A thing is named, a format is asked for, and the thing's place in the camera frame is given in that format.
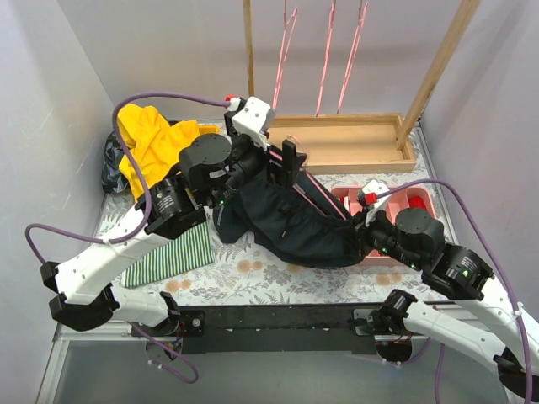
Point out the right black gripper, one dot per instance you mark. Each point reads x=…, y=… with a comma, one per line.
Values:
x=364, y=227

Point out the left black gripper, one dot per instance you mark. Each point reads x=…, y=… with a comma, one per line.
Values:
x=277, y=167

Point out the pink hanger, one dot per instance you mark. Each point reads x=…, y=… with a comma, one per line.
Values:
x=353, y=52
x=326, y=56
x=289, y=24
x=311, y=190

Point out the dark navy shorts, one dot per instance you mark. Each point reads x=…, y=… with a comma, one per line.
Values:
x=289, y=227

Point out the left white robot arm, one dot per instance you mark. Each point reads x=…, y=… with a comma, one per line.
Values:
x=85, y=297

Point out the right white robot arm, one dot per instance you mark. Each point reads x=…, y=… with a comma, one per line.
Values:
x=507, y=344

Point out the wooden hanger rack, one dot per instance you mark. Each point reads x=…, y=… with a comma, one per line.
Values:
x=363, y=143

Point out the red folded cloth right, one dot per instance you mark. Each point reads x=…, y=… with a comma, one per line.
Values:
x=417, y=201

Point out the pink divided tray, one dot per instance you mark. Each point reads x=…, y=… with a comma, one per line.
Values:
x=397, y=202

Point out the green white striped cloth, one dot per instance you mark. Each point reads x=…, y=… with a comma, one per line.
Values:
x=190, y=251

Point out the yellow shirt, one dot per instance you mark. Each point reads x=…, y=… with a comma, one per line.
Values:
x=155, y=143

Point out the dark patterned garment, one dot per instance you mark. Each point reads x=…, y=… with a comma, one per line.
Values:
x=112, y=179

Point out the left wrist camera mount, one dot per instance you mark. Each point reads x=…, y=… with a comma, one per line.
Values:
x=252, y=117

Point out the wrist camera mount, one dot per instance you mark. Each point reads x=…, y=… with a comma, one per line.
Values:
x=373, y=198
x=252, y=117

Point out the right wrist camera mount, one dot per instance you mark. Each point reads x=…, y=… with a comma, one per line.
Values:
x=373, y=198

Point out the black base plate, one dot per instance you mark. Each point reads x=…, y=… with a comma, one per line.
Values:
x=344, y=327

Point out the aluminium frame rail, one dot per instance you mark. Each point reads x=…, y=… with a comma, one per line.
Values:
x=116, y=368

